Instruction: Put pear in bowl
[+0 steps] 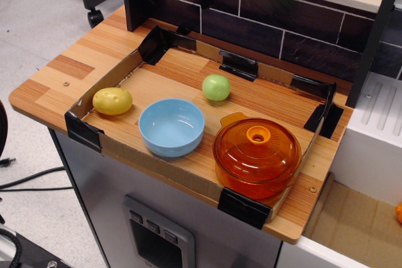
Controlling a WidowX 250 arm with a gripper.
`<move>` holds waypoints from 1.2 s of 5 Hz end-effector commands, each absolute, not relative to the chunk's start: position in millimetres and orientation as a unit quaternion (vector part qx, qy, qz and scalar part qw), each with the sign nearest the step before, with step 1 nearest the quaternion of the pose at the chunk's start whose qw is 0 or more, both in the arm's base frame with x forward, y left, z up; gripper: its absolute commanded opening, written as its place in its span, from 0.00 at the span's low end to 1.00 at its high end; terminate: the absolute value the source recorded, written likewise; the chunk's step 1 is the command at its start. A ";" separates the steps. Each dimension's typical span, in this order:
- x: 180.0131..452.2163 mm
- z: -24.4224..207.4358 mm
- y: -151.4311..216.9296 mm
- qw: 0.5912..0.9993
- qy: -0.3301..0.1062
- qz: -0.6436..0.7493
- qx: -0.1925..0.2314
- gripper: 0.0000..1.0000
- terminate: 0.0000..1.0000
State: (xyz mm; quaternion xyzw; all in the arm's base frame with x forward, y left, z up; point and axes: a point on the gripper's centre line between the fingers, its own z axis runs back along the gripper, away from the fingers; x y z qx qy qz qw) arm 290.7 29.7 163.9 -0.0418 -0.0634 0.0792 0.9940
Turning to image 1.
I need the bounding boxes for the black power cable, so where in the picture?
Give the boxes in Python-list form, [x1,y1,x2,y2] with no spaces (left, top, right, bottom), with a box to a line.
[0,156,73,192]

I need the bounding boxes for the dark vertical post right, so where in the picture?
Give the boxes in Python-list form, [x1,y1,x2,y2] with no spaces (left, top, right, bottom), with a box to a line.
[345,0,395,108]

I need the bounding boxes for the orange transparent pot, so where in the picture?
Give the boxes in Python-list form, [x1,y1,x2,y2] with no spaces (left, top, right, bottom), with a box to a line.
[215,112,303,200]

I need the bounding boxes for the green toy pear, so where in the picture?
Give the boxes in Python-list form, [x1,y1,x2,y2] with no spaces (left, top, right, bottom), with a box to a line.
[202,74,231,101]

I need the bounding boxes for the light blue bowl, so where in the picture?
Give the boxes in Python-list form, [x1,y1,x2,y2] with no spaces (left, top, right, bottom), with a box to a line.
[138,99,205,158]

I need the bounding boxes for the orange transparent pot lid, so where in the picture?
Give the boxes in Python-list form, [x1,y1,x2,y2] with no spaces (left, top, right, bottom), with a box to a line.
[212,118,302,185]

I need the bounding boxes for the cardboard fence with black tape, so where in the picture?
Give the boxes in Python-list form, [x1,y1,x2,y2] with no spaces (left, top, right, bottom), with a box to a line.
[65,26,350,241]

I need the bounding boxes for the dark vertical post left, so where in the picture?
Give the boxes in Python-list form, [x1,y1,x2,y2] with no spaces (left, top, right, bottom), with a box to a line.
[124,0,162,31]

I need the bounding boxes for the orange toy in sink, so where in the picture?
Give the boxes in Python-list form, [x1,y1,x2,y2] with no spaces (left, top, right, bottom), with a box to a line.
[395,203,402,223]

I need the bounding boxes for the dark vertical post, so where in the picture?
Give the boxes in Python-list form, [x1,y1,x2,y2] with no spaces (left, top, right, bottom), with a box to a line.
[345,0,395,108]
[124,0,162,31]

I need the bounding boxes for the white toy sink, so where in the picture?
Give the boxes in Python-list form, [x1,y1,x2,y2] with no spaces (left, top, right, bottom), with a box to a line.
[277,73,401,267]

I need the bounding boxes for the toy kitchen cabinet with oven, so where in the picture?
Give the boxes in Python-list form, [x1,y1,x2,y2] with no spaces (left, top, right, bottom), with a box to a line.
[51,131,282,267]

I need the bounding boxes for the yellow toy potato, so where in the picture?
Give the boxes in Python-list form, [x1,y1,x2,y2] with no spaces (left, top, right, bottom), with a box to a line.
[92,87,133,115]

